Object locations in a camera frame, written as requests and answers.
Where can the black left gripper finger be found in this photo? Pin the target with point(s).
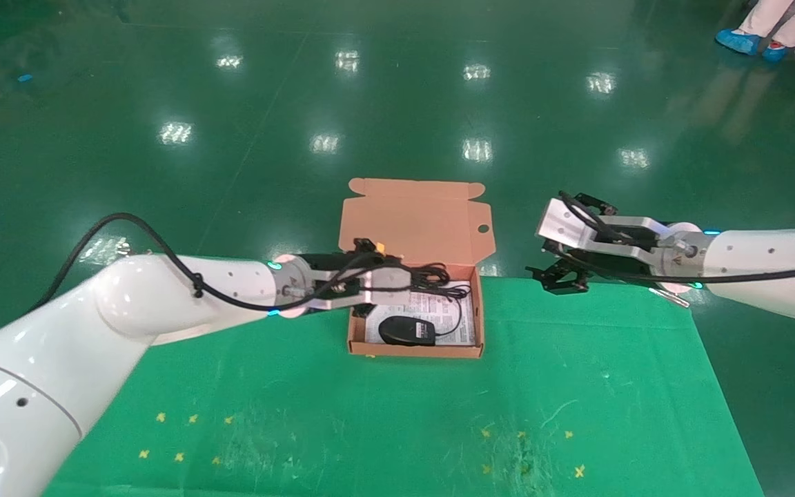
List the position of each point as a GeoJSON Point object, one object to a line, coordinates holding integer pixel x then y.
{"type": "Point", "coordinates": [364, 310]}

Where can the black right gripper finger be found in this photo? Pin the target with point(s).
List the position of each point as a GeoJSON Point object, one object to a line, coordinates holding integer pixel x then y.
{"type": "Point", "coordinates": [560, 276]}
{"type": "Point", "coordinates": [594, 203]}

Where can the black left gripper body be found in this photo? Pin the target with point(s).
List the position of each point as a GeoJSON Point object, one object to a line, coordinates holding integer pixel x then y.
{"type": "Point", "coordinates": [332, 262]}

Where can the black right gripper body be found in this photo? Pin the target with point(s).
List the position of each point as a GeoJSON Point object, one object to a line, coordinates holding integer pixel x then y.
{"type": "Point", "coordinates": [629, 238]}

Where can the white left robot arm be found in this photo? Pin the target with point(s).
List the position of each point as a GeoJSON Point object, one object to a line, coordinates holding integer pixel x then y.
{"type": "Point", "coordinates": [94, 324]}

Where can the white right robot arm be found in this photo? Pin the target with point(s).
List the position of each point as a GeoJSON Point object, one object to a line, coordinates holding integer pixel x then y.
{"type": "Point", "coordinates": [770, 269]}

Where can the open brown cardboard box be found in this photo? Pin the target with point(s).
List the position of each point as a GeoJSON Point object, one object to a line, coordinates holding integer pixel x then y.
{"type": "Point", "coordinates": [411, 221]}

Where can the white printed paper leaflet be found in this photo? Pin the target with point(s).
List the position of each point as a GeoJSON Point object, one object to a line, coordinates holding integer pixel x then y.
{"type": "Point", "coordinates": [432, 308]}

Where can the silver metal binder clip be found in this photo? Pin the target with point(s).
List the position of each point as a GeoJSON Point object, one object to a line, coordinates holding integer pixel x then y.
{"type": "Point", "coordinates": [673, 298]}

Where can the green table cloth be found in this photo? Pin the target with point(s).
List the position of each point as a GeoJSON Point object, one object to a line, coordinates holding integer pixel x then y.
{"type": "Point", "coordinates": [370, 414]}

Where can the blue shoe cover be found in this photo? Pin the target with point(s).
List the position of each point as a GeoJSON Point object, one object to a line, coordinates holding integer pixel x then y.
{"type": "Point", "coordinates": [738, 41]}
{"type": "Point", "coordinates": [776, 51]}

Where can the white trouser leg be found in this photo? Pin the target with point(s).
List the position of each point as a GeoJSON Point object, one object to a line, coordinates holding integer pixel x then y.
{"type": "Point", "coordinates": [763, 15]}

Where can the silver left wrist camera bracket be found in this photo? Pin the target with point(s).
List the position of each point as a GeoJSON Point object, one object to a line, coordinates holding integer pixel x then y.
{"type": "Point", "coordinates": [384, 286]}

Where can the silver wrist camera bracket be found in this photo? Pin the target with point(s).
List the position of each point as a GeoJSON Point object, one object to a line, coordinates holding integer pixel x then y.
{"type": "Point", "coordinates": [563, 224]}
{"type": "Point", "coordinates": [384, 286]}

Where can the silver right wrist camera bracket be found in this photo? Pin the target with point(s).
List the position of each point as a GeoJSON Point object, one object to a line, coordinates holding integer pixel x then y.
{"type": "Point", "coordinates": [563, 224]}

